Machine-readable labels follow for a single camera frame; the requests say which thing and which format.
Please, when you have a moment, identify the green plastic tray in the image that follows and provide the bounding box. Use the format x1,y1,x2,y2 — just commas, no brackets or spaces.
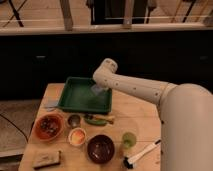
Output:
58,77,112,115

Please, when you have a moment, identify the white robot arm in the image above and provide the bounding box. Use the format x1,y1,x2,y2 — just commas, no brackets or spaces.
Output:
93,58,213,171

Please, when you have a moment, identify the small white bowl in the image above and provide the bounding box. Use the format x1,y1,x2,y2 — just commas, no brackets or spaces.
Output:
68,128,86,147

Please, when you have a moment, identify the green plastic cup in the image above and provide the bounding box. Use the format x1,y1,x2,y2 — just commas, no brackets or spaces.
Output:
121,132,137,149

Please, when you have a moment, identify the orange bowl with nuts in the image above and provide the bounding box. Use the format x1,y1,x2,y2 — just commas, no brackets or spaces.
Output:
33,114,64,142

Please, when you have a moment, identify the green cucumber toy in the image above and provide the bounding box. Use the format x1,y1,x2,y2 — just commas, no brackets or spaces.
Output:
84,118,107,126

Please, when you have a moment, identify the black white brush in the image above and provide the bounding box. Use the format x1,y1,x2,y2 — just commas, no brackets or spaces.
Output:
123,140,161,169

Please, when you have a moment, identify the small metal cup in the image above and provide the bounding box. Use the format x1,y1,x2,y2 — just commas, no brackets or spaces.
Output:
67,114,81,129

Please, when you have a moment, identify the black cable left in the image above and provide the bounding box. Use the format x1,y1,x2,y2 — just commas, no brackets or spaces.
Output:
0,113,30,143

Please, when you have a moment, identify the wooden table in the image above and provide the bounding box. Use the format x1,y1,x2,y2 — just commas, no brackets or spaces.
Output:
18,91,160,171

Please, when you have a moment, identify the blue sponge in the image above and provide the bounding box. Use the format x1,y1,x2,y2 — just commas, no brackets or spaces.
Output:
91,84,107,95

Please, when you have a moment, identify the tan black sponge block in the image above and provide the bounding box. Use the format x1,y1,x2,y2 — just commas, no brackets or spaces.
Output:
32,151,61,169

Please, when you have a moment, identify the wooden handled tool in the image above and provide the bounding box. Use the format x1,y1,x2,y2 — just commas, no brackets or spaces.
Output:
85,114,115,123

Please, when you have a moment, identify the dark purple bowl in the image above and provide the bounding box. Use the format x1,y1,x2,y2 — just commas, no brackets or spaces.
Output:
87,135,115,164

